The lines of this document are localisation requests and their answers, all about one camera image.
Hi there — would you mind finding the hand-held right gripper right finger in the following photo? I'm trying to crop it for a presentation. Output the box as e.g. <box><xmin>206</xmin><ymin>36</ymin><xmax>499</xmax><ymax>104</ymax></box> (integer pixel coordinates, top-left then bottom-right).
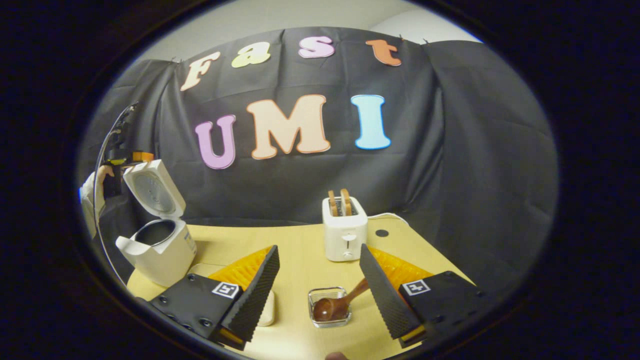
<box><xmin>359</xmin><ymin>243</ymin><xmax>488</xmax><ymax>349</ymax></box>

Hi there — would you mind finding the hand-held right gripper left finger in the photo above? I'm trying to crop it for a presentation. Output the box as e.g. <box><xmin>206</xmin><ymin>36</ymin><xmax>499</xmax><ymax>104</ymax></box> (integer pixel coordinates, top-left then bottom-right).
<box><xmin>148</xmin><ymin>245</ymin><xmax>281</xmax><ymax>351</ymax></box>

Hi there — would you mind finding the brown wooden spoon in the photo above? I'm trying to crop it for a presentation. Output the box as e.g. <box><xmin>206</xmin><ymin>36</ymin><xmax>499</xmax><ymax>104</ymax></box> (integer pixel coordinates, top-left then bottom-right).
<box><xmin>312</xmin><ymin>277</ymin><xmax>371</xmax><ymax>322</ymax></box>

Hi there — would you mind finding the clear chopstick holder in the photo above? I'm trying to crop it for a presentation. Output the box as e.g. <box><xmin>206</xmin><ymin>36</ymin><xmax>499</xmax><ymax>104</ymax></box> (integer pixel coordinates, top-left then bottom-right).
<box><xmin>307</xmin><ymin>286</ymin><xmax>352</xmax><ymax>328</ymax></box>

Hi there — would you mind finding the white rice cooker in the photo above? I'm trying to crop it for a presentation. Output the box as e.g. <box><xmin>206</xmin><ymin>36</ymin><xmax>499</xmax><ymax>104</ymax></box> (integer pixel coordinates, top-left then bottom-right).
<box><xmin>116</xmin><ymin>159</ymin><xmax>197</xmax><ymax>288</ymax></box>

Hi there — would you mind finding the cream rounded container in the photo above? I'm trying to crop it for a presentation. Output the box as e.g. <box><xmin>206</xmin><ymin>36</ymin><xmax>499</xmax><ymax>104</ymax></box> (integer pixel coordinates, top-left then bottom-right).
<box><xmin>257</xmin><ymin>290</ymin><xmax>276</xmax><ymax>327</ymax></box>

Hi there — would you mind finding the white toaster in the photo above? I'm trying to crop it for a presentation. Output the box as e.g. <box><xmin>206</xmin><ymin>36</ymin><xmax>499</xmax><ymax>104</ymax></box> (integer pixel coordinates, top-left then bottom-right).
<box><xmin>322</xmin><ymin>196</ymin><xmax>369</xmax><ymax>262</ymax></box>

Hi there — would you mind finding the black backdrop cloth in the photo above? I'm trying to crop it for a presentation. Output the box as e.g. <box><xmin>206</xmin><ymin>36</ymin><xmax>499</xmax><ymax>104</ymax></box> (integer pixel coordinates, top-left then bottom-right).
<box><xmin>77</xmin><ymin>26</ymin><xmax>560</xmax><ymax>296</ymax></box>

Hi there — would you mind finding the white toaster cable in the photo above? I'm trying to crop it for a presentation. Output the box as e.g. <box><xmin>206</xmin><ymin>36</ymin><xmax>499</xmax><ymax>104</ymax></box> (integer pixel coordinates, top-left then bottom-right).
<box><xmin>367</xmin><ymin>212</ymin><xmax>413</xmax><ymax>228</ymax></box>

